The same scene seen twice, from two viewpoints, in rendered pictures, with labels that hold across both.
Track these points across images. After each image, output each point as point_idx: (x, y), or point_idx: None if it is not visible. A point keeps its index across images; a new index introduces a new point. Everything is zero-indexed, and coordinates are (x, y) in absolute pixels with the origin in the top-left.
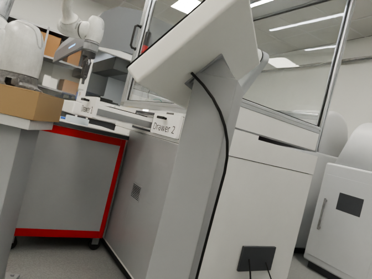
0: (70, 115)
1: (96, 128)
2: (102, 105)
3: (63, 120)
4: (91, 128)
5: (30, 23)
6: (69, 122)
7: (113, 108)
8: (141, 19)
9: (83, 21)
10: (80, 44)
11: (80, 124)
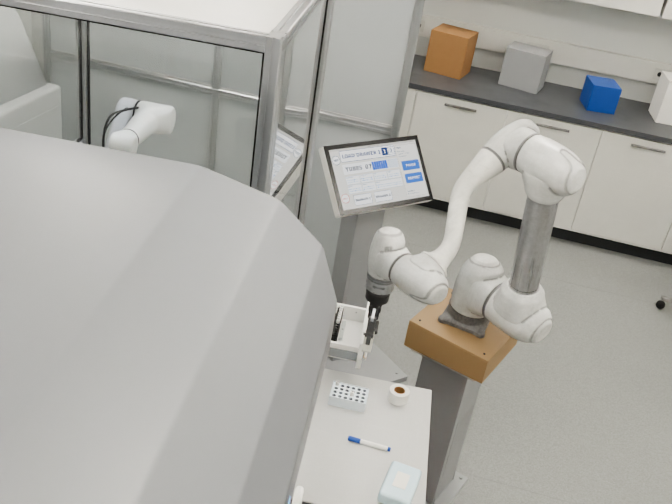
0: (359, 402)
1: (329, 369)
2: (360, 307)
3: (372, 401)
4: (337, 371)
5: (483, 253)
6: (372, 379)
7: (344, 304)
8: (266, 185)
9: (410, 253)
10: (311, 417)
11: (351, 380)
